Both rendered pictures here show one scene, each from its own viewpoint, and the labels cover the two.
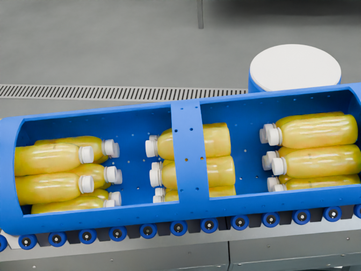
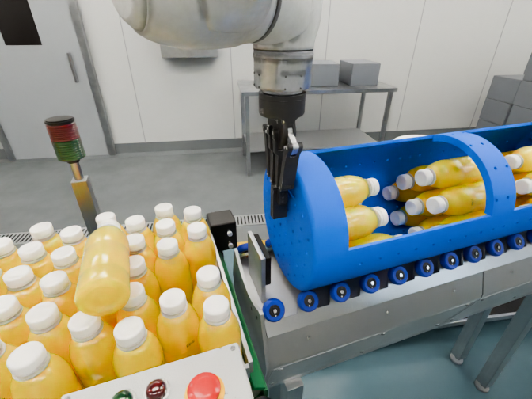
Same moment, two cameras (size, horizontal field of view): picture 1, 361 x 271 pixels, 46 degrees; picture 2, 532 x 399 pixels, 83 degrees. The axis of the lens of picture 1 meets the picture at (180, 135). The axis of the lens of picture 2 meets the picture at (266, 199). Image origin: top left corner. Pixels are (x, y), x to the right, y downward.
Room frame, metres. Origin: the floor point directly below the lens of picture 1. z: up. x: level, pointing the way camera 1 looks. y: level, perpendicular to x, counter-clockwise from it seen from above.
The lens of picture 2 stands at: (0.23, 0.64, 1.45)
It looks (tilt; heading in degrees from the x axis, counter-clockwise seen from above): 30 degrees down; 339
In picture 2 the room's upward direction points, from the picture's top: straight up
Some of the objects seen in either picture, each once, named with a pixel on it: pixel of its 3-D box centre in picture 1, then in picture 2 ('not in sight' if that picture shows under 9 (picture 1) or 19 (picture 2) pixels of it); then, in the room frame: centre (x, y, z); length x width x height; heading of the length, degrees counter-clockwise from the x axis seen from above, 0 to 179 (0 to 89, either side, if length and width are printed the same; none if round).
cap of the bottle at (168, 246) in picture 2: not in sight; (167, 246); (0.72, 0.65, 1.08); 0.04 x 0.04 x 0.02
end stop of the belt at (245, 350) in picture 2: not in sight; (225, 283); (0.71, 0.55, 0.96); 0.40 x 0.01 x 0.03; 178
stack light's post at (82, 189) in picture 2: not in sight; (127, 317); (1.08, 0.85, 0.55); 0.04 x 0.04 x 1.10; 88
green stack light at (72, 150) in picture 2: not in sight; (69, 148); (1.08, 0.85, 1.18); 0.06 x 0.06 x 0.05
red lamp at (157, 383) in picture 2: not in sight; (156, 389); (0.44, 0.69, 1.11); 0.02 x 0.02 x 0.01
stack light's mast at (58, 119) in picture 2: not in sight; (70, 150); (1.08, 0.85, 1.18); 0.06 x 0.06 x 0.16
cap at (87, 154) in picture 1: (87, 154); (370, 187); (0.69, 0.22, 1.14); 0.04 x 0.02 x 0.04; 178
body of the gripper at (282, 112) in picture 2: not in sight; (281, 119); (0.69, 0.44, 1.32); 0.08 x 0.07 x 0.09; 178
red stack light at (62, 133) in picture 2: not in sight; (62, 130); (1.08, 0.85, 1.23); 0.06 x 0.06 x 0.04
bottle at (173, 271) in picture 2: not in sight; (175, 283); (0.72, 0.65, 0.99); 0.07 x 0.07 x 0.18
